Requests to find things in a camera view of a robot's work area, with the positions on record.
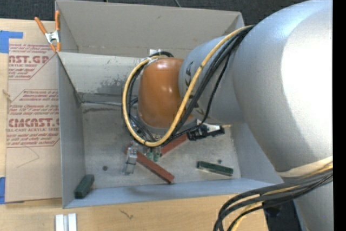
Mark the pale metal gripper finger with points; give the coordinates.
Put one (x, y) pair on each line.
(128, 169)
(133, 151)

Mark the red-brown flat block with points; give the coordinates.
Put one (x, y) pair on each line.
(159, 170)
(173, 144)

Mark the grey metal bin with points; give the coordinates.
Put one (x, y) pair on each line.
(108, 127)

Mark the dark green flat block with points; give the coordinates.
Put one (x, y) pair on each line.
(216, 168)
(84, 186)

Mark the brown cardboard board, red print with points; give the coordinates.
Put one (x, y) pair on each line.
(32, 159)

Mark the black cylinder on white bracket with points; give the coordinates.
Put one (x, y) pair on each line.
(201, 131)

